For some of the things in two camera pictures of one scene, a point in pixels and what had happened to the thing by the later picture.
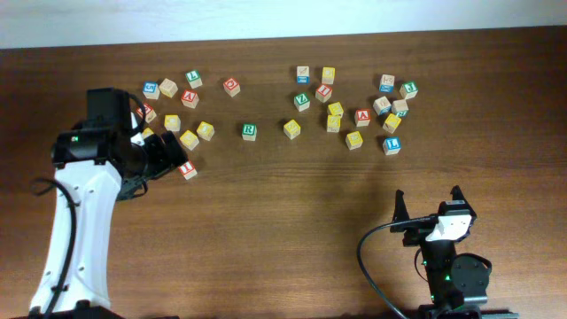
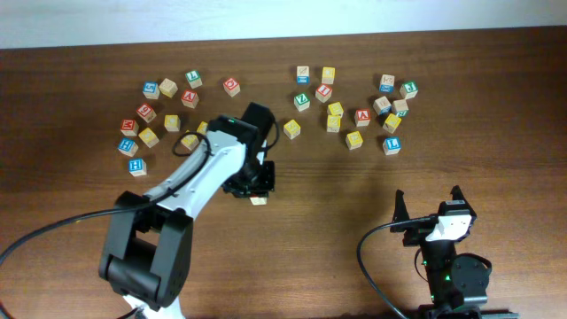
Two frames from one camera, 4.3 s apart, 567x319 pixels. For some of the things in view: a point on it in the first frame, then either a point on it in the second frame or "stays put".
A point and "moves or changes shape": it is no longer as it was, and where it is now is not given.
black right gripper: [417, 233] stays put
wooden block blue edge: [382, 105] stays put
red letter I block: [323, 93] stays put
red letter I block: [187, 170] moves or changes shape
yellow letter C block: [172, 122] stays put
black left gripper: [165, 159] -> [261, 188]
